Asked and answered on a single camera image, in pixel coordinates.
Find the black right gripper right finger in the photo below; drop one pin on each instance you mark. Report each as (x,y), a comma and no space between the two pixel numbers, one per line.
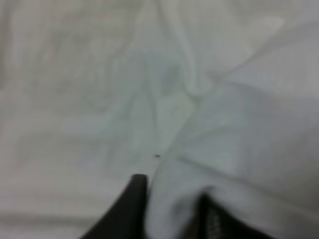
(216,223)

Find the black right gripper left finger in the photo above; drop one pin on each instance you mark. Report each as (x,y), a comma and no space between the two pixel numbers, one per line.
(125,219)

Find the white short sleeve shirt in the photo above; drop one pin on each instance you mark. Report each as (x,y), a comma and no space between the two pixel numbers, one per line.
(205,97)

